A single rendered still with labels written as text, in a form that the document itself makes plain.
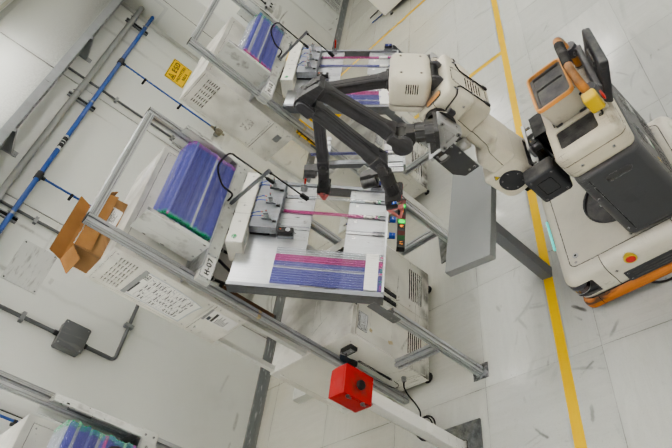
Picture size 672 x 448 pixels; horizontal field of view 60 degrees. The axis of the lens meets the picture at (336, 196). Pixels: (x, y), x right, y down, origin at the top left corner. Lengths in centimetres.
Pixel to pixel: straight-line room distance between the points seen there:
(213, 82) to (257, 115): 35
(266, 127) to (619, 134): 235
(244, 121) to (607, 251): 235
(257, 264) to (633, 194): 160
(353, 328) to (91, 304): 189
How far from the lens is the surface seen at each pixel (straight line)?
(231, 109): 384
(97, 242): 286
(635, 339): 268
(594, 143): 217
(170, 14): 588
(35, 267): 406
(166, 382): 414
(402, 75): 211
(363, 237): 283
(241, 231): 278
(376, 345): 295
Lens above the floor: 214
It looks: 24 degrees down
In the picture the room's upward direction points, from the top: 54 degrees counter-clockwise
